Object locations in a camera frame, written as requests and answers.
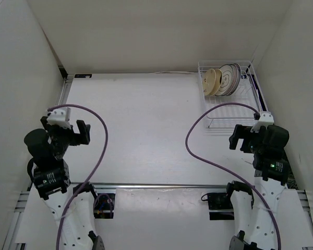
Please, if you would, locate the white plate purple rim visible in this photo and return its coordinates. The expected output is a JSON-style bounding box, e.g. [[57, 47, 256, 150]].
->
[[215, 64, 235, 96]]

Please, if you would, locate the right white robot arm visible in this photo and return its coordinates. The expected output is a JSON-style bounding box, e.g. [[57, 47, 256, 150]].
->
[[224, 124, 290, 249]]

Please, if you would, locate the white cable at back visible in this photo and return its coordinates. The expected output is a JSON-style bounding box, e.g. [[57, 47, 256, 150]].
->
[[153, 70, 199, 75]]

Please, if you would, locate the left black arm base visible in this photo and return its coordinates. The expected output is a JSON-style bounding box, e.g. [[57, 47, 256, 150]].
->
[[93, 193, 115, 219]]

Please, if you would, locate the orange sunburst plate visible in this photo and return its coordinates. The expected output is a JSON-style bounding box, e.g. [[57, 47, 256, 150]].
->
[[227, 64, 238, 96]]

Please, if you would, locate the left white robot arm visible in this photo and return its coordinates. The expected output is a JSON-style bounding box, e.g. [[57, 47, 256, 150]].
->
[[24, 116, 105, 249]]

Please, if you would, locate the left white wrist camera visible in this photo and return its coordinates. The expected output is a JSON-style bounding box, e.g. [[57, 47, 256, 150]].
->
[[46, 107, 71, 129]]

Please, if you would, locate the white wire dish rack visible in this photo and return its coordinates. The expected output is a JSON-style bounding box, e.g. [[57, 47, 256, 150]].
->
[[198, 60, 268, 129]]

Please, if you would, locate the green rim white plate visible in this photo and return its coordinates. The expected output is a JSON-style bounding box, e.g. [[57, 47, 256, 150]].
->
[[233, 63, 241, 93]]

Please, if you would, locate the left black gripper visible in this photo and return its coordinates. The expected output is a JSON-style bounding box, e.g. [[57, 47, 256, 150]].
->
[[40, 116, 90, 158]]

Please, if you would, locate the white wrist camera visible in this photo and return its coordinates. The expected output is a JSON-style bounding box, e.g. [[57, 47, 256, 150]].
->
[[46, 107, 71, 129], [251, 111, 274, 133]]

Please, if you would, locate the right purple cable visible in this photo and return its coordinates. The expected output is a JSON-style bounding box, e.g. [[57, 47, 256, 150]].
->
[[185, 102, 282, 250]]

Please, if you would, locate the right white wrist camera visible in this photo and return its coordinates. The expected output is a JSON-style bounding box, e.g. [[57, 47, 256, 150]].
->
[[251, 111, 274, 133]]

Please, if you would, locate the beige floral small plate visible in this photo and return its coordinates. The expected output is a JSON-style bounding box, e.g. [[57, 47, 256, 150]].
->
[[202, 69, 216, 96]]

